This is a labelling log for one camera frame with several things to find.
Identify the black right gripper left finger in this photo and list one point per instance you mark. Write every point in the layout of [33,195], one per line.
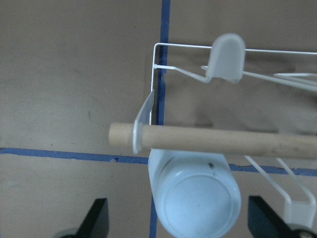
[96,222]

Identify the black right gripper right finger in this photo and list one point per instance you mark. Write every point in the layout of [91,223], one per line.
[263,221]

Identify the light blue ikea cup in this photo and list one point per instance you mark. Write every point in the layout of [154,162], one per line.
[195,194]

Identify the white wire cup rack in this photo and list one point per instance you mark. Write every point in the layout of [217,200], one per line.
[226,61]

